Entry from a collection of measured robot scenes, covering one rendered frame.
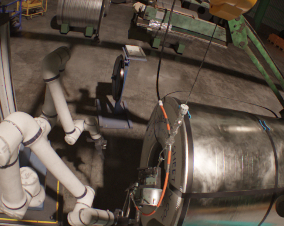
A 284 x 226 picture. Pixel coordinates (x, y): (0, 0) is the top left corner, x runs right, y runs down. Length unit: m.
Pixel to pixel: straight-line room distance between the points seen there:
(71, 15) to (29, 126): 5.23
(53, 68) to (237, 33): 1.37
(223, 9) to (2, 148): 0.90
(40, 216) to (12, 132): 1.18
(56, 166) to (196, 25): 1.34
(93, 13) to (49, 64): 4.59
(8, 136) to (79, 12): 5.27
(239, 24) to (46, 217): 2.22
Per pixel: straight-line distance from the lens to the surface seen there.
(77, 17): 5.97
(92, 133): 1.64
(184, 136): 1.17
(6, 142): 0.83
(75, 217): 1.15
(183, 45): 6.34
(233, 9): 0.73
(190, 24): 1.64
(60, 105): 1.44
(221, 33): 1.74
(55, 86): 1.38
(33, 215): 1.94
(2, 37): 1.25
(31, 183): 1.38
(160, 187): 1.31
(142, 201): 1.28
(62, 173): 1.06
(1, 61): 1.31
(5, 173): 0.98
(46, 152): 0.99
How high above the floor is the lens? 2.08
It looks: 35 degrees down
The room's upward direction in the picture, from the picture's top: 18 degrees clockwise
